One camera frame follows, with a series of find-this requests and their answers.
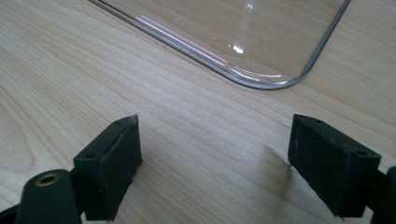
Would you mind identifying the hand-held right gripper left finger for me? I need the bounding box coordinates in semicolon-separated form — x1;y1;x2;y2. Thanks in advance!
73;114;144;222

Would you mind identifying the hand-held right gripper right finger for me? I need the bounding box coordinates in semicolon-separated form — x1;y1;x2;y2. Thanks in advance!
287;113;382;218

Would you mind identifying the clear plastic tray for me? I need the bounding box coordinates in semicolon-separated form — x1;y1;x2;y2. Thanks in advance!
88;0;353;91

